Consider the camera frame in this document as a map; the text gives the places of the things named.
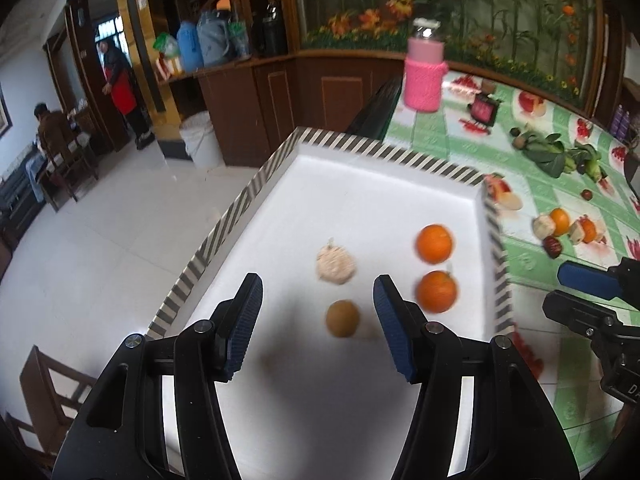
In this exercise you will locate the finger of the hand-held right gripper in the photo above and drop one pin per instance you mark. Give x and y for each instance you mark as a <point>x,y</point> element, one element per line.
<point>570,310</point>
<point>585,277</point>

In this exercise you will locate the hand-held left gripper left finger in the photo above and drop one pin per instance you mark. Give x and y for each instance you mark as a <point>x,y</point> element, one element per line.
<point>247,320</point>

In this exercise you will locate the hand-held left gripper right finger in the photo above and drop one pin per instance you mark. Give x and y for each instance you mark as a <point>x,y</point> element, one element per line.
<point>392,330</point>

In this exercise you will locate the red date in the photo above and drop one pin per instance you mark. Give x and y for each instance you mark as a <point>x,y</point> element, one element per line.
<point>586,193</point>
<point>551,246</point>

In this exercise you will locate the brown round fruit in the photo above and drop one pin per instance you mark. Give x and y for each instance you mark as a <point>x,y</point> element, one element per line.
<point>342,318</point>

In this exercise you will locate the orange with stem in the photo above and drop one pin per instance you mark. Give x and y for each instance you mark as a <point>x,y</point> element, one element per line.
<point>436,291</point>

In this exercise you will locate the beige cake piece with nub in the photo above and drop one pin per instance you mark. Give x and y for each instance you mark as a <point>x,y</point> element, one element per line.
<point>335,265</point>

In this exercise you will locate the white tray with striped rim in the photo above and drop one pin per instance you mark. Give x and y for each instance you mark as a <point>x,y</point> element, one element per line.
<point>375,200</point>

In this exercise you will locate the green leafy vegetable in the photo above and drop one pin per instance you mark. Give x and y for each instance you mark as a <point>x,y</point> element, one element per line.
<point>585,157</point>
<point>547,155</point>

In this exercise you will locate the purple bottles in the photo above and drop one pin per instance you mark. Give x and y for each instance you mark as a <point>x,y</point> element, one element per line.
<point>621,122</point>

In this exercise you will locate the white bucket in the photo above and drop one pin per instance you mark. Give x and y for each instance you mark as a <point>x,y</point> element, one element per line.
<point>201,142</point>

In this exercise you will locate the dark jar with red label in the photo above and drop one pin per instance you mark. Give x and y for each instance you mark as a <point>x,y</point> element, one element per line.
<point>484,109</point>

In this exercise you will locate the green fruit-print tablecloth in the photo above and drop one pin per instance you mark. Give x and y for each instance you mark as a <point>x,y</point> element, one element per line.
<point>440,135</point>

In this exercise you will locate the black chair back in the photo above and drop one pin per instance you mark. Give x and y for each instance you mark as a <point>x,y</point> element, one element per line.
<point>375,110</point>

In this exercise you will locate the wooden cabinet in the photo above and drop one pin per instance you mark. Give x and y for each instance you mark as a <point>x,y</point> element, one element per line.
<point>280,100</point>

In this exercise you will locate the wooden dining chair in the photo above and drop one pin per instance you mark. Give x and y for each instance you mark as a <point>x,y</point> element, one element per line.
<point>70,160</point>

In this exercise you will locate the pink bottle with knitted sleeve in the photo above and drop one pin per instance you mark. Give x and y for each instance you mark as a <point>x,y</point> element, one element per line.
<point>424,75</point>

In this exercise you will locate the black sofa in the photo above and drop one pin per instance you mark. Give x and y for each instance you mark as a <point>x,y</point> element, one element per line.
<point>15,200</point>

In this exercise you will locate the red and white box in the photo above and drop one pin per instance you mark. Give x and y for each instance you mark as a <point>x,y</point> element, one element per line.
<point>169,67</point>

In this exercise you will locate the blue thermos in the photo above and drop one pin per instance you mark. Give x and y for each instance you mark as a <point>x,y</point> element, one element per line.
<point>191,47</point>

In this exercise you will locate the grey-blue thermos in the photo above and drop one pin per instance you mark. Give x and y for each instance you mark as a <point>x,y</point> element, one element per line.
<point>215,40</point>

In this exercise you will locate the clear packet with green print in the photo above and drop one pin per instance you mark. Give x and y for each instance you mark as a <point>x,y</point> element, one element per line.
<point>239,37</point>

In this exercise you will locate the green bag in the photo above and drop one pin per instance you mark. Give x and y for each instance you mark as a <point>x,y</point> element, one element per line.
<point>166,45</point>

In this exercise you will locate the black thermos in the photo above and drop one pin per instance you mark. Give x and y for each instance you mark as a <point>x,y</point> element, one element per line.
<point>276,32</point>

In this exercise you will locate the golden pillar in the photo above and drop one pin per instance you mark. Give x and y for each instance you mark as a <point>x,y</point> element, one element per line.
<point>140,35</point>

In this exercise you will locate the barred window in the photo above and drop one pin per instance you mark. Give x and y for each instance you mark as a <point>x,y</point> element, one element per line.
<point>109,27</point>

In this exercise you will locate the flower print wall panel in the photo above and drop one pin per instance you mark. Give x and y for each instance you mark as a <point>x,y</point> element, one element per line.
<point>450,5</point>

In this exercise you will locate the framed wall painting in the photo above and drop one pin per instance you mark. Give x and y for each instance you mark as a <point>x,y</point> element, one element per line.
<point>4,110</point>

